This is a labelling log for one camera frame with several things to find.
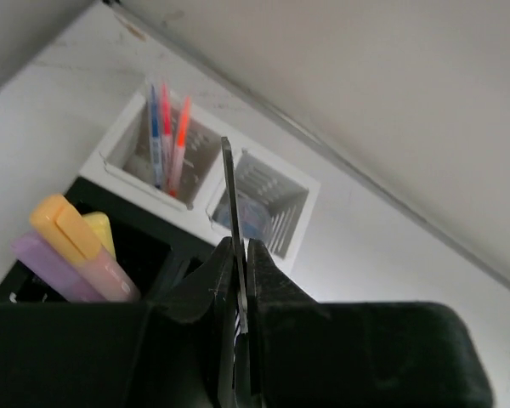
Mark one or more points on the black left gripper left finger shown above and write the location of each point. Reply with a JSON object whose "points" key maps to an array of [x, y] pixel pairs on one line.
{"points": [[176, 351]]}

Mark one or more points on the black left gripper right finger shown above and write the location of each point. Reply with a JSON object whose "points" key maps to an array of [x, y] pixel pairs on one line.
{"points": [[304, 353]]}

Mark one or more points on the black scissors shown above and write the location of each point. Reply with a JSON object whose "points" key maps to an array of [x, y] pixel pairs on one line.
{"points": [[242, 370]]}

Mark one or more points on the purple highlighter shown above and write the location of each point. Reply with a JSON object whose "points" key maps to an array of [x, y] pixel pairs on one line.
{"points": [[41, 259]]}

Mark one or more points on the yellow highlighter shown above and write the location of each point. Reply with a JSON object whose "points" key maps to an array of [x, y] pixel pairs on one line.
{"points": [[100, 224]]}

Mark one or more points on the orange highlighter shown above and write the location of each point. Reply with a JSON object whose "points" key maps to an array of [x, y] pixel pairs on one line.
{"points": [[63, 228]]}

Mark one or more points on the orange double-tip pen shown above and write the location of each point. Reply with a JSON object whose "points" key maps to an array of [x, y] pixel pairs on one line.
{"points": [[183, 124]]}

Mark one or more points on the blue pen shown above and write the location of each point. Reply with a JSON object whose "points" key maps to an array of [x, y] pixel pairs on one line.
{"points": [[155, 138]]}

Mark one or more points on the red double-tip pen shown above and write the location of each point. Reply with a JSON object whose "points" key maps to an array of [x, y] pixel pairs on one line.
{"points": [[166, 135]]}

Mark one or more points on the black mesh organizer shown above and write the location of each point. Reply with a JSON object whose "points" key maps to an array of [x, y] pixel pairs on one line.
{"points": [[155, 254]]}

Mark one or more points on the white mesh organizer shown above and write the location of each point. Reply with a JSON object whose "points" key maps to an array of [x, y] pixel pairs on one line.
{"points": [[122, 164]]}

